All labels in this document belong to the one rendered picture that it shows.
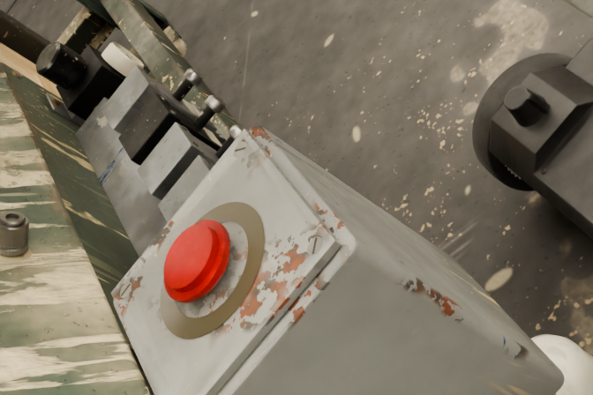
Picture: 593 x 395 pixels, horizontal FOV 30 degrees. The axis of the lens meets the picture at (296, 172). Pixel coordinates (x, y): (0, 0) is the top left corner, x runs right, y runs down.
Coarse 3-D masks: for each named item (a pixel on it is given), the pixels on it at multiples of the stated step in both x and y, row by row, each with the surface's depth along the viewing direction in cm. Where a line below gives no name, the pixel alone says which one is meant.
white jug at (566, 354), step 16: (544, 336) 134; (560, 336) 135; (544, 352) 130; (560, 352) 131; (576, 352) 132; (560, 368) 129; (576, 368) 130; (592, 368) 133; (576, 384) 130; (592, 384) 132
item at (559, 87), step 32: (576, 64) 148; (512, 96) 142; (544, 96) 143; (576, 96) 141; (512, 128) 145; (544, 128) 141; (576, 128) 140; (512, 160) 146; (544, 160) 141; (576, 160) 137; (544, 192) 140; (576, 192) 135; (576, 224) 135
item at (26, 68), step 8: (0, 48) 229; (8, 48) 234; (0, 56) 225; (8, 56) 229; (16, 56) 233; (8, 64) 224; (16, 64) 229; (24, 64) 232; (32, 64) 237; (24, 72) 228; (32, 72) 232; (32, 80) 227; (40, 80) 230; (48, 80) 235; (48, 88) 229
